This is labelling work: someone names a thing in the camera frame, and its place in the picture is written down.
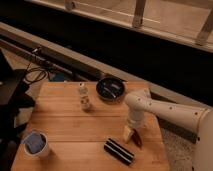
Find white wrist tool mount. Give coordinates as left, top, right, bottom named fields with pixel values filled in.
left=123, top=109, right=145, bottom=143

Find red chili pepper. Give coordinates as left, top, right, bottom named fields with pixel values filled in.
left=132, top=130, right=142, bottom=148

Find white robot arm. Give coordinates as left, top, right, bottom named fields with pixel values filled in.
left=124, top=89, right=213, bottom=171

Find black white striped block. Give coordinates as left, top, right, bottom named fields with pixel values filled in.
left=104, top=139, right=134, bottom=165

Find black round bowl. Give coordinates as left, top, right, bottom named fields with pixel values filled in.
left=96, top=77, right=125, bottom=101

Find small clear plastic bottle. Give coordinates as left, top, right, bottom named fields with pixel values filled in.
left=78, top=82, right=91, bottom=111

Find black equipment at left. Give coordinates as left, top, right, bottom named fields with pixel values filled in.
left=0, top=49, right=35, bottom=171

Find grey metal rail beam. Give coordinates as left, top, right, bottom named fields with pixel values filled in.
left=0, top=22, right=209, bottom=108

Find black cables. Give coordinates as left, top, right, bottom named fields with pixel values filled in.
left=23, top=47, right=54, bottom=85

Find wooden railing frame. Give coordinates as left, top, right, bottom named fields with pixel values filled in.
left=27, top=0, right=213, bottom=53

